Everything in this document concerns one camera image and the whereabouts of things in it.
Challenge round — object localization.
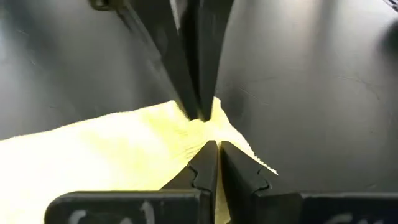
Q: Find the yellow microfiber towel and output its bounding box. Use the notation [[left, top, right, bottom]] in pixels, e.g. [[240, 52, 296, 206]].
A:
[[0, 96, 279, 224]]

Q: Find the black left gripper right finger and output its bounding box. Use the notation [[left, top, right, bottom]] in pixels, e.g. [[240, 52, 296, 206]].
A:
[[220, 141, 398, 224]]

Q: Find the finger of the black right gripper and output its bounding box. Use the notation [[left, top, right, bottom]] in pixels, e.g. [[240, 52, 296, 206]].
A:
[[116, 0, 200, 121], [182, 0, 234, 123]]

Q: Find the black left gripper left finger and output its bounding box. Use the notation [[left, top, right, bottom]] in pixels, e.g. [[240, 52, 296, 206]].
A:
[[44, 139, 220, 224]]

